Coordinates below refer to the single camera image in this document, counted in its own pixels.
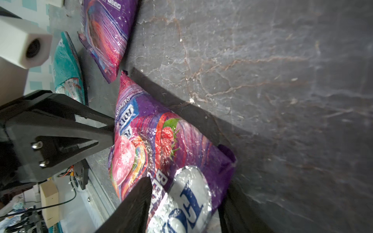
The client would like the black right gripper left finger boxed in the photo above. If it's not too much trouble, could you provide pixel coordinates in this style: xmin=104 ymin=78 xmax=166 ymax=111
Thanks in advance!
xmin=96 ymin=177 xmax=152 ymax=233

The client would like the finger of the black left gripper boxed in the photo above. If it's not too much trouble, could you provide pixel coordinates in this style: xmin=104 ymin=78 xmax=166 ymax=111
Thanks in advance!
xmin=1 ymin=90 xmax=114 ymax=183

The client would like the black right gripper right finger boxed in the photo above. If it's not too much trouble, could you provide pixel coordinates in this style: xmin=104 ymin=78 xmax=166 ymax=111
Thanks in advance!
xmin=218 ymin=186 xmax=273 ymax=233

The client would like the teal candy bag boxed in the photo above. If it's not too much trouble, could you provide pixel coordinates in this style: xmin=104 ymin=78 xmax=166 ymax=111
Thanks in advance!
xmin=52 ymin=32 xmax=86 ymax=105

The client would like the large purple Fox's candy bag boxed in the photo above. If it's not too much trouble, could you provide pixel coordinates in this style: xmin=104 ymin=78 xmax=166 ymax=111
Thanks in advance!
xmin=108 ymin=71 xmax=236 ymax=233

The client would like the small purple berries candy bag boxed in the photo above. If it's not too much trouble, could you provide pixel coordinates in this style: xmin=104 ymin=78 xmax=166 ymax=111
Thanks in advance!
xmin=79 ymin=0 xmax=138 ymax=83

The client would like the aluminium front rail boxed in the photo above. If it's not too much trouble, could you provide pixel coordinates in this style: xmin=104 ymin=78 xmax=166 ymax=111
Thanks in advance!
xmin=53 ymin=162 xmax=119 ymax=233

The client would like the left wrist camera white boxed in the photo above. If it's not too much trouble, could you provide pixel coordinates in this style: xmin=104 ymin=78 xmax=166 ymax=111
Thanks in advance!
xmin=1 ymin=16 xmax=52 ymax=70

